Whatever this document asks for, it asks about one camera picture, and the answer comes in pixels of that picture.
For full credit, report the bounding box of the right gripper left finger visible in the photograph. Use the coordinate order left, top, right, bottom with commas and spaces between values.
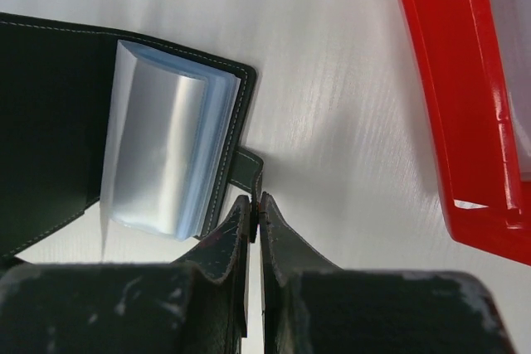
1, 196, 251, 353

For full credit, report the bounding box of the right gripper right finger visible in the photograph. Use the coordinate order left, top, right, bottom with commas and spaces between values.
258, 194, 514, 353

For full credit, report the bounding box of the white card stack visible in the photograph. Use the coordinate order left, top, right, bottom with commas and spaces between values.
490, 0, 530, 181

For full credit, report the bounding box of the black leather card holder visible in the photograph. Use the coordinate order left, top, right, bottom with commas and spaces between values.
1, 13, 257, 263

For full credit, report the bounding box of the red plastic card tray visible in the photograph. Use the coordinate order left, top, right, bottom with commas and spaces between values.
401, 0, 530, 264

